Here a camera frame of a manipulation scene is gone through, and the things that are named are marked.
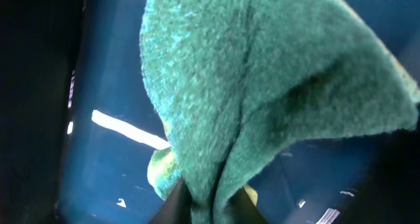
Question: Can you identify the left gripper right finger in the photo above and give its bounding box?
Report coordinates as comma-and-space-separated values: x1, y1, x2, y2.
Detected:
226, 188, 268, 224

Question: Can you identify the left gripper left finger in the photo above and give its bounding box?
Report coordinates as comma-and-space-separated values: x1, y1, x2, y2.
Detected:
148, 178, 192, 224

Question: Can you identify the green yellow scrubbing sponge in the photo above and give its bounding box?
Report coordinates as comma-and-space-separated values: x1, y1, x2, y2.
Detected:
140, 0, 419, 223

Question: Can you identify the small blue water tray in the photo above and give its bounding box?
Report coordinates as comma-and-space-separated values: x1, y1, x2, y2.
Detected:
1, 0, 419, 223

